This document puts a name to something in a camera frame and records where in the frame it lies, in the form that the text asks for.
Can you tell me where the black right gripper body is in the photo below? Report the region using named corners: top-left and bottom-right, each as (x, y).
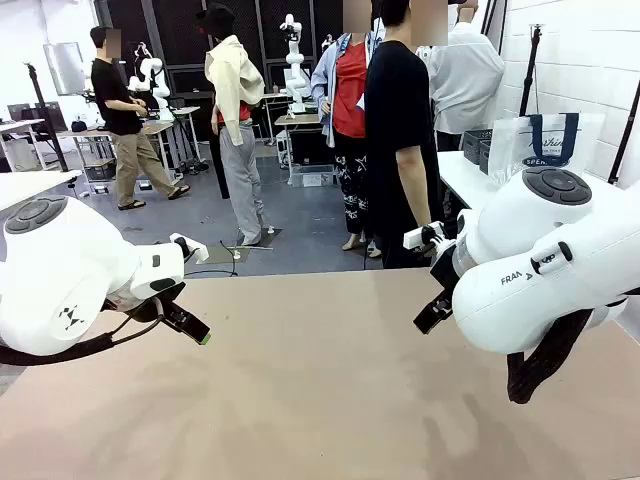
top-left (429, 241), bottom-right (459, 302)

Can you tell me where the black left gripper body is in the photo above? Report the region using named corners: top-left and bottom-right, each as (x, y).
top-left (130, 280), bottom-right (188, 324)

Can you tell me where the dark grey plastic basket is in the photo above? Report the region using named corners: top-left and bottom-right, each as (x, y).
top-left (478, 139), bottom-right (497, 175)
top-left (462, 128), bottom-right (496, 166)

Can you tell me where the translucent white navy-handled shopping bag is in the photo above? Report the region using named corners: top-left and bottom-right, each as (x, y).
top-left (487, 112), bottom-right (606, 187)

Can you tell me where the person's right forearm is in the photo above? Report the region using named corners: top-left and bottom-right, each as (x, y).
top-left (397, 144), bottom-right (432, 229)

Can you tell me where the metal floor plate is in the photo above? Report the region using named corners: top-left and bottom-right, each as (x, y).
top-left (195, 227), bottom-right (284, 265)

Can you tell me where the white side table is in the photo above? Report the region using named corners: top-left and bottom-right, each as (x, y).
top-left (437, 149), bottom-right (624, 211)

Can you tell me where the person in black T-shirt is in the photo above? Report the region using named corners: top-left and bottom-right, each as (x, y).
top-left (363, 0), bottom-right (447, 270)

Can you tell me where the clear plastic storage box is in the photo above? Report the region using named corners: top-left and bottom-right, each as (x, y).
top-left (289, 163), bottom-right (335, 188)

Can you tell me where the beige jacket mannequin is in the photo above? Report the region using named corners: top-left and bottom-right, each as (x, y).
top-left (195, 2), bottom-right (275, 247)

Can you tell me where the wooden top work table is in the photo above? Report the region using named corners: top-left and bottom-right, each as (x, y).
top-left (57, 119), bottom-right (176, 186)

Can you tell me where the person in white shirt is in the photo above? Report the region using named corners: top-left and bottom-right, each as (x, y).
top-left (424, 0), bottom-right (506, 152)

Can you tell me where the blue shirt red top mannequin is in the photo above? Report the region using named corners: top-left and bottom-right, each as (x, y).
top-left (309, 0), bottom-right (387, 252)

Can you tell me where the person in khaki trousers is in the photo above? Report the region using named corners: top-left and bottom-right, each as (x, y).
top-left (89, 25), bottom-right (192, 211)

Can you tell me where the small wooden top table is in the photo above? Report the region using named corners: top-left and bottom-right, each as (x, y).
top-left (273, 113), bottom-right (322, 187)

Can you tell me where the black tripod leg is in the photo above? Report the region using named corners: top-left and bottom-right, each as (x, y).
top-left (606, 107), bottom-right (635, 184)

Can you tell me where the dark computer monitor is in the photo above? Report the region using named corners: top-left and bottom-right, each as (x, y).
top-left (33, 101), bottom-right (69, 134)

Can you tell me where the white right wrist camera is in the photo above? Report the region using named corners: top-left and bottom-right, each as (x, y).
top-left (403, 221), bottom-right (447, 257)

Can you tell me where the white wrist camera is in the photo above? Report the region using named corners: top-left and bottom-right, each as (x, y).
top-left (169, 234), bottom-right (210, 265)
top-left (403, 221), bottom-right (447, 257)

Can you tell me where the black floor cable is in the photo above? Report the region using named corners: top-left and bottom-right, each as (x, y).
top-left (183, 239), bottom-right (241, 279)

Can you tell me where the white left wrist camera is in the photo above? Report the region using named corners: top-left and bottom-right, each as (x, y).
top-left (169, 234), bottom-right (210, 265)

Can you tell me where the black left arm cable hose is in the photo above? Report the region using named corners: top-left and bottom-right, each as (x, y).
top-left (0, 299), bottom-right (166, 367)

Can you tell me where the black camera tripod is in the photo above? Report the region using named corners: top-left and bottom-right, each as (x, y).
top-left (518, 23), bottom-right (545, 118)
top-left (23, 61), bottom-right (70, 173)

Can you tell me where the grey wall panel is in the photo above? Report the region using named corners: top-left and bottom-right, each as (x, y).
top-left (42, 41), bottom-right (87, 97)

